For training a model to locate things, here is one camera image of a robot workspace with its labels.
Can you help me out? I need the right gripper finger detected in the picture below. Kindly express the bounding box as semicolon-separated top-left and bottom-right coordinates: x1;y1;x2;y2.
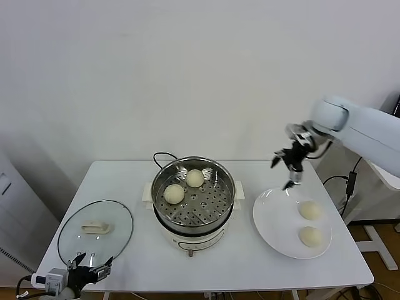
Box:
270;149;287;169
282;168;303;191

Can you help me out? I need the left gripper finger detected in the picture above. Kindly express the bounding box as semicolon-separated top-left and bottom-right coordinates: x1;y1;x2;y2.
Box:
67;252;87;269
93;256;114;279

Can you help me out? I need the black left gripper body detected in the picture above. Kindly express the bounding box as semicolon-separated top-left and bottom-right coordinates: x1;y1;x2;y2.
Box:
67;264;99;291

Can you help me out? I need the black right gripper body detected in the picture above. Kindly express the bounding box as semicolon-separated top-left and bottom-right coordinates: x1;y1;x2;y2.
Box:
282;142;309;173

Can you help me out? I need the white steamed baozi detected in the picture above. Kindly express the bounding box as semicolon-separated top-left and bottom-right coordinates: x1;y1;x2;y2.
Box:
298;201;323;221
163;183;186;204
186;169;206;189
298;226;323;248

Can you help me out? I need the glass lid with cream handle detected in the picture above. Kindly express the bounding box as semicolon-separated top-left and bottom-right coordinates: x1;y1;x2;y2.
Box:
57;199;134;270

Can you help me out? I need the stainless steel steamer basket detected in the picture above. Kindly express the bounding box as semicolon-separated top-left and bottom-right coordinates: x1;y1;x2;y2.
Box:
151;157;236;226

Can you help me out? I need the white round plate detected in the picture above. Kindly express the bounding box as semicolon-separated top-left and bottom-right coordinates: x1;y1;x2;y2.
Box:
252;187;333;260

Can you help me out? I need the black power adapter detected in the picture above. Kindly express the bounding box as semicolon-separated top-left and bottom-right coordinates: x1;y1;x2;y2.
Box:
346;170;358;197

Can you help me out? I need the white cabinet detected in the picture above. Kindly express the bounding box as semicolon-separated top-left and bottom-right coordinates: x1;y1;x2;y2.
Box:
0;149;62;276

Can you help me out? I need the white electric cooker pot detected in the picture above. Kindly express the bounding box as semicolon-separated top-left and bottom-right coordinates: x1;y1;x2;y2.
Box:
142;180;246;259

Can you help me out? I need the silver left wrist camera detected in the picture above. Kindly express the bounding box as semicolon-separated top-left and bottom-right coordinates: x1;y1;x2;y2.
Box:
31;267;69;293

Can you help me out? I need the black curved adapter cable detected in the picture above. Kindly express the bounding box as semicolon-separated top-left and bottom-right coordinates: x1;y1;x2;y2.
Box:
322;176;348;186

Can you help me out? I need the black hanging adapter cable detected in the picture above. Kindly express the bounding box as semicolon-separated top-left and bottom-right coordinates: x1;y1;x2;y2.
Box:
340;195;351;218

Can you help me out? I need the black cooker power cable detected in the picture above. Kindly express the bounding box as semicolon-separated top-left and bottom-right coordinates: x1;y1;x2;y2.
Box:
152;152;179;172

